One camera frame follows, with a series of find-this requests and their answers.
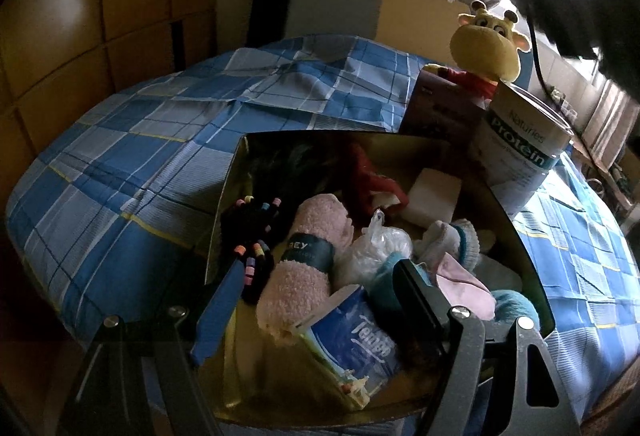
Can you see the red christmas sock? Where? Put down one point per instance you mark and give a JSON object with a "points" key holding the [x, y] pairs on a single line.
{"points": [[375, 190]]}

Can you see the clear plastic bag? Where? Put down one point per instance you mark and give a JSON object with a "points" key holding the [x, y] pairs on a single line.
{"points": [[361, 261]]}

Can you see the gold box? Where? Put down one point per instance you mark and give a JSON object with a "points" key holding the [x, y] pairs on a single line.
{"points": [[253, 382]]}

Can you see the teal plush toy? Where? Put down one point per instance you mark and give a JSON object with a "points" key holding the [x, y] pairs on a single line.
{"points": [[460, 288]]}

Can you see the blue checkered tablecloth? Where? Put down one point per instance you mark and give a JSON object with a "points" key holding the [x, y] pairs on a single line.
{"points": [[121, 205]]}

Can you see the yellow giraffe plush toy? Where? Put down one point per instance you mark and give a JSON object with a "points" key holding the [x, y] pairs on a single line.
{"points": [[485, 48]]}

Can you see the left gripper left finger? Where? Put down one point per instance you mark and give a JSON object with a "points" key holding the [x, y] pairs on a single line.
{"points": [[217, 313]]}

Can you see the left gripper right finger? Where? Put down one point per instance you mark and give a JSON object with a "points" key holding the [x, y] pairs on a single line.
{"points": [[425, 311]]}

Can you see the white grey knit sock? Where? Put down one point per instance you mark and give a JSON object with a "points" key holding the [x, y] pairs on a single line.
{"points": [[458, 239]]}

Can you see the blue tissue pack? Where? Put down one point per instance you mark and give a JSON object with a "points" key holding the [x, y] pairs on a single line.
{"points": [[356, 355]]}

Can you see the white protein powder can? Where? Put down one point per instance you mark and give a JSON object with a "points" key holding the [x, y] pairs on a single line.
{"points": [[519, 140]]}

